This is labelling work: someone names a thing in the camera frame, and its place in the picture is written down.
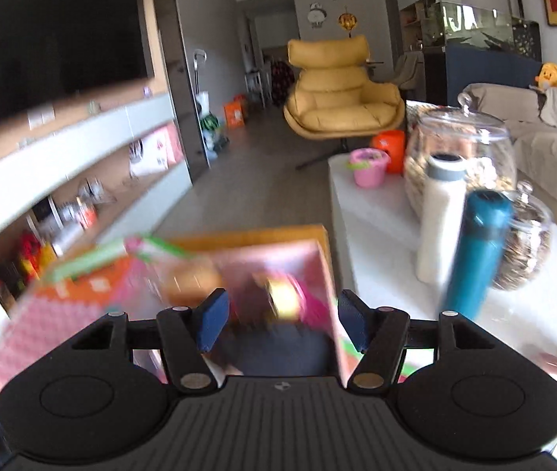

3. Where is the dark object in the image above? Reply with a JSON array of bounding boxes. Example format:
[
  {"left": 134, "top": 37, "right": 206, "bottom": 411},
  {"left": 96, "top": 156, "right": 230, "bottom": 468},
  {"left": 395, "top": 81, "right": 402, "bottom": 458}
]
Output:
[{"left": 226, "top": 323, "right": 339, "bottom": 380}]

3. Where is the yellow pink toy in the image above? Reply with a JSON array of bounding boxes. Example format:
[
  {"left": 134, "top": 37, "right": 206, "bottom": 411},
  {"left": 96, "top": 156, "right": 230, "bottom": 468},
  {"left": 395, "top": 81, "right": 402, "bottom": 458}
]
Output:
[{"left": 263, "top": 274, "right": 309, "bottom": 321}]

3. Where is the pink toy bucket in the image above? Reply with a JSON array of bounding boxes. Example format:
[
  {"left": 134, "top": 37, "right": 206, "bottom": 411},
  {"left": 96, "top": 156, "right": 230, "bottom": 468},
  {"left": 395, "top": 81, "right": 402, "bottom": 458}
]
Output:
[{"left": 347, "top": 148, "right": 390, "bottom": 188}]

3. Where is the teal bottle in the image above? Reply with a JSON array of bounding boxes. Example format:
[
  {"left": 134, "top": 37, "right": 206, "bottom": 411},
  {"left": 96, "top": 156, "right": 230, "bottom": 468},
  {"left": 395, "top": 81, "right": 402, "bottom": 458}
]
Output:
[{"left": 442, "top": 188, "right": 514, "bottom": 316}]

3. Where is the pink box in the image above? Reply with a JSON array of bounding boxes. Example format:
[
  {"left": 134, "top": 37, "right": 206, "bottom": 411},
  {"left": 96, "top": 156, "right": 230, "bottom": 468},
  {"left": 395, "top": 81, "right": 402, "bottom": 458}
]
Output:
[{"left": 208, "top": 239, "right": 354, "bottom": 380}]

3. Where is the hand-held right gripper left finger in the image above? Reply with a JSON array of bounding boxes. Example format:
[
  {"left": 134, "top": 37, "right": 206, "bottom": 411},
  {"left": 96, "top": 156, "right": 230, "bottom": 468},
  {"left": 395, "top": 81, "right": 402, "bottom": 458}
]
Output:
[{"left": 69, "top": 287, "right": 231, "bottom": 394}]

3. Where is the large glass jar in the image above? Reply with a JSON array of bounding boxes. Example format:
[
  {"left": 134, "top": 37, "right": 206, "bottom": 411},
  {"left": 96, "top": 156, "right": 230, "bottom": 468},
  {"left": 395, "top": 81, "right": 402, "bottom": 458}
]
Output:
[{"left": 403, "top": 91, "right": 519, "bottom": 217}]

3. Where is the white side stool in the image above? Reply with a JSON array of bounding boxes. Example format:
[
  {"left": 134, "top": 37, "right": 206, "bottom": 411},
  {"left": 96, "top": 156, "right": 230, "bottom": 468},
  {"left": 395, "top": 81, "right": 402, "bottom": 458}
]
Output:
[{"left": 244, "top": 71, "right": 266, "bottom": 108}]

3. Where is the wooden wall shelf unit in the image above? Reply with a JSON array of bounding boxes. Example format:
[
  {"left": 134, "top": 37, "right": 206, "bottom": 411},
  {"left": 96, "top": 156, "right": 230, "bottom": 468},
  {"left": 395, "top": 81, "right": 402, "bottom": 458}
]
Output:
[{"left": 0, "top": 90, "right": 194, "bottom": 316}]

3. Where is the dark patterned blanket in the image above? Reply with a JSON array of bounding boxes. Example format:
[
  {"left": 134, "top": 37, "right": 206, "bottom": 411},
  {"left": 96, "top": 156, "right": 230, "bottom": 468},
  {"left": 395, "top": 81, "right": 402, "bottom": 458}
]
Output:
[{"left": 270, "top": 60, "right": 298, "bottom": 108}]

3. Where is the white standing fan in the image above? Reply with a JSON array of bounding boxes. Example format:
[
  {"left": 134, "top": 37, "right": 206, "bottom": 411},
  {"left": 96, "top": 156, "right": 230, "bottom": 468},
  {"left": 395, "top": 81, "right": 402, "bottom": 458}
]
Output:
[{"left": 193, "top": 48, "right": 209, "bottom": 109}]

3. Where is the orange box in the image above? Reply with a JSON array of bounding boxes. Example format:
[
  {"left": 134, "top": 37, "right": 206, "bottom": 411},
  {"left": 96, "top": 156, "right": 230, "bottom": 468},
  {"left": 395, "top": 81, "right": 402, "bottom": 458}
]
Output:
[{"left": 223, "top": 100, "right": 249, "bottom": 129}]

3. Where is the yellow plush toy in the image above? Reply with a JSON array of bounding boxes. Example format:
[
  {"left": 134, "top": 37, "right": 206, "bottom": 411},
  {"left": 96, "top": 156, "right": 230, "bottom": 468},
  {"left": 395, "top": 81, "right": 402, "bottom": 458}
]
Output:
[{"left": 534, "top": 62, "right": 557, "bottom": 90}]

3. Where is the orange packet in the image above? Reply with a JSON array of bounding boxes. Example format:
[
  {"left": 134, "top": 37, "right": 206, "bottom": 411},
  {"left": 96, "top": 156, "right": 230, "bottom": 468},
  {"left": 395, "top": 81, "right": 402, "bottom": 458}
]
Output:
[{"left": 75, "top": 197, "right": 99, "bottom": 229}]

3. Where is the orange round container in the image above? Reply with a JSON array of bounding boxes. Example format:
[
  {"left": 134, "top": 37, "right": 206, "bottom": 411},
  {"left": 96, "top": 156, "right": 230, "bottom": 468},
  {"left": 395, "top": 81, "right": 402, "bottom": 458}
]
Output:
[{"left": 369, "top": 128, "right": 409, "bottom": 175}]

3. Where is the red yellow toy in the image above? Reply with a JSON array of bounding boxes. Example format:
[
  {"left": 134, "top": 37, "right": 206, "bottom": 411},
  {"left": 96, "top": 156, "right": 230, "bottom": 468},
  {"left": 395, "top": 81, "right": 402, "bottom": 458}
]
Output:
[{"left": 15, "top": 229, "right": 58, "bottom": 281}]

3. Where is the red checkered play mat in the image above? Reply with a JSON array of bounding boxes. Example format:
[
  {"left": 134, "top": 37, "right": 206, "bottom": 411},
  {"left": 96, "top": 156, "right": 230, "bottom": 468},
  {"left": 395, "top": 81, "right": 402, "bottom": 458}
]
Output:
[{"left": 0, "top": 254, "right": 162, "bottom": 399}]

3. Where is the glass fish tank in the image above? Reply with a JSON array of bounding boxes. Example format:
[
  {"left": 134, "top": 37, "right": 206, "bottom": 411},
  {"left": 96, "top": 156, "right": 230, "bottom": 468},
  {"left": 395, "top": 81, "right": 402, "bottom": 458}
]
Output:
[{"left": 420, "top": 0, "right": 543, "bottom": 64}]

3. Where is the white bottle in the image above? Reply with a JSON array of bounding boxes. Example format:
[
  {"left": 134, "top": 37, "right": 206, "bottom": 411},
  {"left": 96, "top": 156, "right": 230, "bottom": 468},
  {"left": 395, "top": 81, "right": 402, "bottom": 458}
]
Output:
[{"left": 415, "top": 153, "right": 468, "bottom": 286}]

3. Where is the cardboard box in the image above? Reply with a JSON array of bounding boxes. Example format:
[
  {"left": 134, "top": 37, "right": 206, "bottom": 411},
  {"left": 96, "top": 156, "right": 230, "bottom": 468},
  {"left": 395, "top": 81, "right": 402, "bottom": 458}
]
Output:
[{"left": 167, "top": 224, "right": 344, "bottom": 306}]

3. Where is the dark blue cabinet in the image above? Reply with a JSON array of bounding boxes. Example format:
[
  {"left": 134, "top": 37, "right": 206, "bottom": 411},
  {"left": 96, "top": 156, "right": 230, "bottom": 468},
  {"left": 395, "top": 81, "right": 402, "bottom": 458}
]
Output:
[{"left": 422, "top": 44, "right": 543, "bottom": 107}]

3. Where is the small glass jar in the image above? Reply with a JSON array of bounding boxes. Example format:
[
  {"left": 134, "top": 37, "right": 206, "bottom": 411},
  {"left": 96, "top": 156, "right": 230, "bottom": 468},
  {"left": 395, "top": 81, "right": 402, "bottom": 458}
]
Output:
[{"left": 491, "top": 180, "right": 554, "bottom": 292}]

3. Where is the yellow leather armchair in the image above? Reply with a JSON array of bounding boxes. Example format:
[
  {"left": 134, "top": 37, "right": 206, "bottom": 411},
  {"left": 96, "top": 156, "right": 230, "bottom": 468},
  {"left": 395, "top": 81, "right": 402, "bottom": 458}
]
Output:
[{"left": 283, "top": 35, "right": 407, "bottom": 171}]

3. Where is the green striped packet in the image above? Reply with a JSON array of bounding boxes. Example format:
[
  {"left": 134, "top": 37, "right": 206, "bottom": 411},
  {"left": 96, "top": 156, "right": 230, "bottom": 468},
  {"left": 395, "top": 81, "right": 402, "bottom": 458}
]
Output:
[{"left": 49, "top": 234, "right": 197, "bottom": 284}]

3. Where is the beige covered sofa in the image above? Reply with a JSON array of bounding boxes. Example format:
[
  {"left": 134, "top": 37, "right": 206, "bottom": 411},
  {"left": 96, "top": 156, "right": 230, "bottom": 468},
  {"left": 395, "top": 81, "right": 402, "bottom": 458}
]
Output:
[{"left": 457, "top": 75, "right": 557, "bottom": 237}]

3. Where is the black television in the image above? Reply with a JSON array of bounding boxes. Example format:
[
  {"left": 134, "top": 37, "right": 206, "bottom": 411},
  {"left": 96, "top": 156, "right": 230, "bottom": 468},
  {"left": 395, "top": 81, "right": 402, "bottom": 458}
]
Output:
[{"left": 0, "top": 0, "right": 157, "bottom": 131}]

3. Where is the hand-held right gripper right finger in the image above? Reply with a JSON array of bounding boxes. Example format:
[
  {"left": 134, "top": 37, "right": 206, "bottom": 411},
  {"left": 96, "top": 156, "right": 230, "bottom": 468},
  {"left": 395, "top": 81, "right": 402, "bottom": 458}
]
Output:
[{"left": 337, "top": 289, "right": 498, "bottom": 393}]

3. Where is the orange hanging ornament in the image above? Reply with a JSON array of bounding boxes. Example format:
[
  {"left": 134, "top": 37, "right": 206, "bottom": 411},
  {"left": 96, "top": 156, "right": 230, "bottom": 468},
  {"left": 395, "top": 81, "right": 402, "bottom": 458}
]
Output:
[{"left": 338, "top": 7, "right": 358, "bottom": 35}]

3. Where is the beige bar stool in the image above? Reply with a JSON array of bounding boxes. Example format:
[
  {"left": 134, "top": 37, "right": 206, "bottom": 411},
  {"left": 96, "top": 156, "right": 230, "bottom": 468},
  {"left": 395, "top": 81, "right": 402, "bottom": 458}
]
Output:
[{"left": 394, "top": 52, "right": 427, "bottom": 104}]

